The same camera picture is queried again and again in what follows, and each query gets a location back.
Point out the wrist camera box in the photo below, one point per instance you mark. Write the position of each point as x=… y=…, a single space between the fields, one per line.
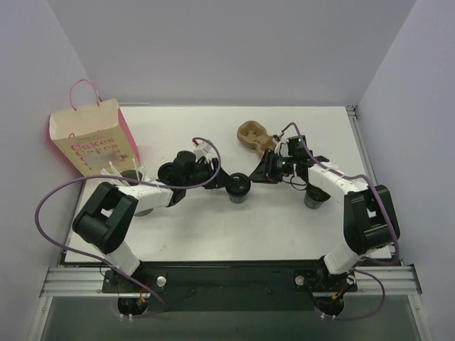
x=203 y=150
x=281 y=140

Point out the brown cardboard cup carrier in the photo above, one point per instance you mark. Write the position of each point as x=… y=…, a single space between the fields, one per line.
x=254 y=136

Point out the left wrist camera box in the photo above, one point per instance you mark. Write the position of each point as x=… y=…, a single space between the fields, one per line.
x=203 y=150

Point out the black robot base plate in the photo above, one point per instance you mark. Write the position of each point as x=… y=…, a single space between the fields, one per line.
x=229 y=286

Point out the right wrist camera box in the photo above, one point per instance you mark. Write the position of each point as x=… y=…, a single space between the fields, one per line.
x=281 y=140

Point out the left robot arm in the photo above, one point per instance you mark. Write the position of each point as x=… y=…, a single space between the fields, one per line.
x=105 y=218

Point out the dark transparent coffee cup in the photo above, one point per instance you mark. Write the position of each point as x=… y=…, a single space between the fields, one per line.
x=237 y=198

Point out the black cup lid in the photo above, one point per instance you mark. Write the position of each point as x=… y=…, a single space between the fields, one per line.
x=168 y=174
x=239 y=186

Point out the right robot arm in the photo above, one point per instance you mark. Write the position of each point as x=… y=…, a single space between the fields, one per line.
x=369 y=219

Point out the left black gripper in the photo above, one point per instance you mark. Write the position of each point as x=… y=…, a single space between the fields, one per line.
x=216 y=171

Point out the pink and beige paper bag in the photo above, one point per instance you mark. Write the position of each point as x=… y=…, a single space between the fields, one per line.
x=95 y=136

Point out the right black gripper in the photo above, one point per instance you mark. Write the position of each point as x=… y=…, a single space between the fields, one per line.
x=267 y=166

